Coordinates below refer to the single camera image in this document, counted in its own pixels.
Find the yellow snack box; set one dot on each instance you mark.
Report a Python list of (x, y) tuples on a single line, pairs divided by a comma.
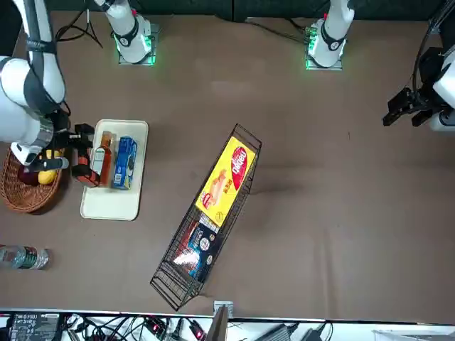
[(224, 181)]

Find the aluminium frame post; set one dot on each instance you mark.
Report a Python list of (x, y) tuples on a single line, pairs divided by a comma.
[(218, 327)]

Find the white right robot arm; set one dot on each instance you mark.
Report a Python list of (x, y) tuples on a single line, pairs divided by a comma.
[(17, 106)]

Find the brown wicker basket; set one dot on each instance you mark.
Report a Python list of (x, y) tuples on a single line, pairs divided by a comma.
[(25, 199)]

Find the grey power adapter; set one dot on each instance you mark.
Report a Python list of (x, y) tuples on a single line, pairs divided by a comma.
[(277, 332)]

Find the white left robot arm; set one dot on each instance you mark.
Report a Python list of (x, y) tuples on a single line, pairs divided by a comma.
[(334, 25)]

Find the amber tea bottle white label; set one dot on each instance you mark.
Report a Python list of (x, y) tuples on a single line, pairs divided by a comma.
[(106, 167)]

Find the blue Oreo cookie box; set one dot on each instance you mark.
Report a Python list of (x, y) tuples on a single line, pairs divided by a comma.
[(124, 163)]

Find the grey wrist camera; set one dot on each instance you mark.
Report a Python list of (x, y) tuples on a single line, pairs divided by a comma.
[(51, 164)]

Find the clear water bottle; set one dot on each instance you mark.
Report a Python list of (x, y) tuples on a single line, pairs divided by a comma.
[(25, 257)]

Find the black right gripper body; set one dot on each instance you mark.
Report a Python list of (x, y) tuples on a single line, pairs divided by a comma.
[(64, 128)]

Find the black labelled power supply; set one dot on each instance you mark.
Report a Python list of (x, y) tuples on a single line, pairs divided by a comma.
[(32, 327)]

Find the small yellow mango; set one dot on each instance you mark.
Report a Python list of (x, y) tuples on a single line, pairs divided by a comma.
[(47, 177)]

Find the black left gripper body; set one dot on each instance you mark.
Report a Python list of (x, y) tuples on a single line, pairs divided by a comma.
[(428, 71)]

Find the orange and black barcode scanner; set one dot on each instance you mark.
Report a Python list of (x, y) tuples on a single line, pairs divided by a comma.
[(87, 177)]

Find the dark blue cookie box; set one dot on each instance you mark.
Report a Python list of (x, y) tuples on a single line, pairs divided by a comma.
[(199, 248)]

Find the white rectangular tray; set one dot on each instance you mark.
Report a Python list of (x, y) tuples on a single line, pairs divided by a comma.
[(117, 206)]

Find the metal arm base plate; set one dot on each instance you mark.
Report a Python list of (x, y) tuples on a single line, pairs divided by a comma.
[(339, 65), (154, 42)]

